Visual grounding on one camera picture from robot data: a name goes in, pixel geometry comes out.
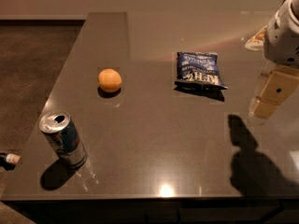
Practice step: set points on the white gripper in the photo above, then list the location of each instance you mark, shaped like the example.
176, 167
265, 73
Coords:
281, 40

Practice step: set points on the silver blue redbull can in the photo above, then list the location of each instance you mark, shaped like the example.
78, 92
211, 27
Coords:
62, 134

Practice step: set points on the blue chip bag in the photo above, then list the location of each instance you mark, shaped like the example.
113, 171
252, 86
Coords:
199, 70

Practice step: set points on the orange fruit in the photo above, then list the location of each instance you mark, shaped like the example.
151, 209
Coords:
109, 80

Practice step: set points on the dark bottle with label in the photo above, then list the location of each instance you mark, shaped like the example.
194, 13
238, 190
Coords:
8, 160

